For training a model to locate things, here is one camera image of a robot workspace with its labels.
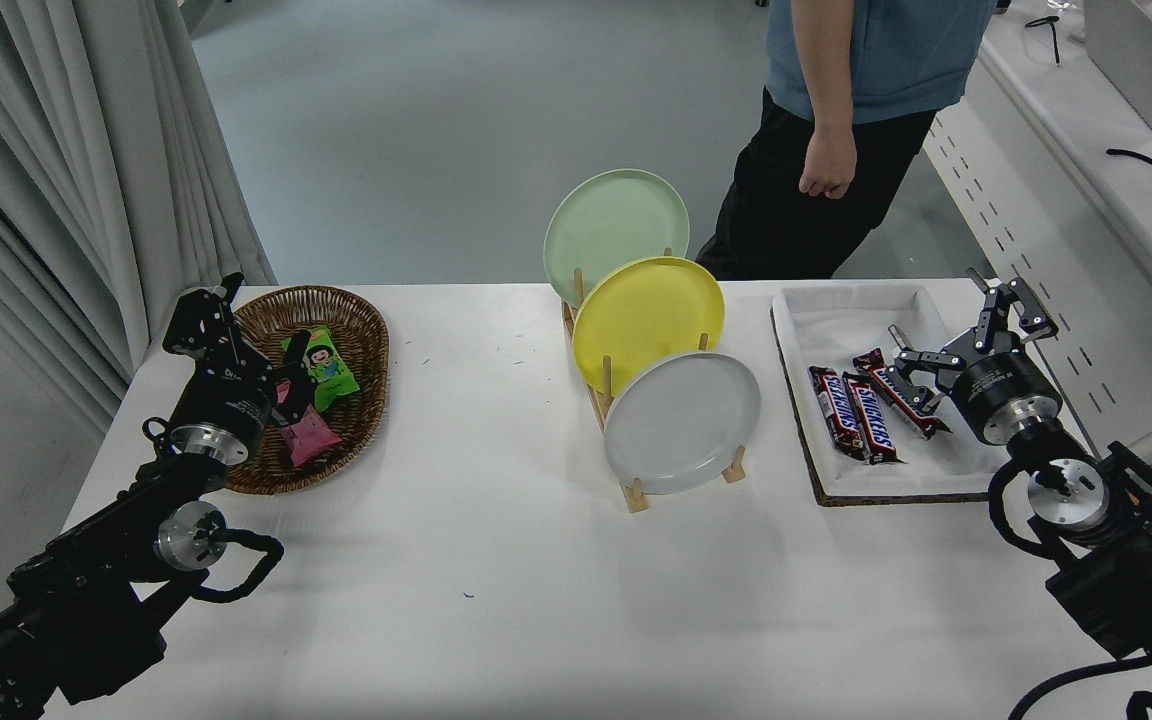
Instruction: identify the yellow plate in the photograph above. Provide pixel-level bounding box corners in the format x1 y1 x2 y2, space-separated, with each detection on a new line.
572 256 726 397

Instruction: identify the wooden plate rack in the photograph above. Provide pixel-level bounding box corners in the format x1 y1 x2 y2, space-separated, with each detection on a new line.
561 245 748 514

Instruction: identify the pink snack packet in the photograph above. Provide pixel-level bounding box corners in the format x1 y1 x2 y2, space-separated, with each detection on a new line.
276 380 344 468

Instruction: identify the silver laptop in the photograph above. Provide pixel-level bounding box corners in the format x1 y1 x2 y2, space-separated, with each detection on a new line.
1083 0 1152 135

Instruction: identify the green snack packet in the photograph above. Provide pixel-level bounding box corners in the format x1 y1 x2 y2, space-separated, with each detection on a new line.
283 325 360 413

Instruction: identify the pale green plate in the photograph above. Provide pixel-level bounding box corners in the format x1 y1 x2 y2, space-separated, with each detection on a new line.
543 168 691 309

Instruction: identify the white tray with cork base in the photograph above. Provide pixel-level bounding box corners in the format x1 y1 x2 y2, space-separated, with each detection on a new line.
770 282 1007 507

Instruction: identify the black cable on desk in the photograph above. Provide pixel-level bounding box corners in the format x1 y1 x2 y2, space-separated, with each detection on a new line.
1106 148 1152 187

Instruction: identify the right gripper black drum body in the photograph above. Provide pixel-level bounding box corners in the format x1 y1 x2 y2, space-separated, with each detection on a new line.
946 350 1057 447

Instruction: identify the grey plate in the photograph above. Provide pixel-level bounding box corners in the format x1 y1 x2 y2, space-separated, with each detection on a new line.
603 351 762 495

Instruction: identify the grey curtain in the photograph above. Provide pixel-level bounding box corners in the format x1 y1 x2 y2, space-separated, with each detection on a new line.
0 0 277 436

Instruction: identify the brown wicker basket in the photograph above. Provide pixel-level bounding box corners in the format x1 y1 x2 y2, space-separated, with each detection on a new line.
224 285 390 496

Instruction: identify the white perforated side desk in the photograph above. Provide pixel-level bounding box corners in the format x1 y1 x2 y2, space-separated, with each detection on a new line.
921 0 1152 501

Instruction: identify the person's right hand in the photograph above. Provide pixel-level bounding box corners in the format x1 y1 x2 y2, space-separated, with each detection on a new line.
798 127 859 200

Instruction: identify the Snickers chocolate bar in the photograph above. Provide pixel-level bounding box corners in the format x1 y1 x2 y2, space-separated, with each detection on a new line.
808 365 872 463
853 348 952 441
842 372 905 466

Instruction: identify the thin black looped cable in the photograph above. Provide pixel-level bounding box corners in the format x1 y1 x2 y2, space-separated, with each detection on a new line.
1024 15 1065 67

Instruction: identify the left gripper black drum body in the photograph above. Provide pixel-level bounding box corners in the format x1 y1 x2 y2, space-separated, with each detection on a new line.
169 362 277 459

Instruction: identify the person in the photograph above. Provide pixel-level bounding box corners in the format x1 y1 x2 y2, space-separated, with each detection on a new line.
694 0 999 281

